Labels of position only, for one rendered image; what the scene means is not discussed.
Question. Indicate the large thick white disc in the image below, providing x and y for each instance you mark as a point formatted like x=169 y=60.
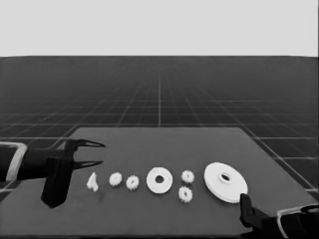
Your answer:
x=214 y=184

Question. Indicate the small white T-shaped piece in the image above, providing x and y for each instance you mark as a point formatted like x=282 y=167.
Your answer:
x=92 y=183

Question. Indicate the white round carrier with pins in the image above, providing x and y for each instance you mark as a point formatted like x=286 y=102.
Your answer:
x=151 y=181

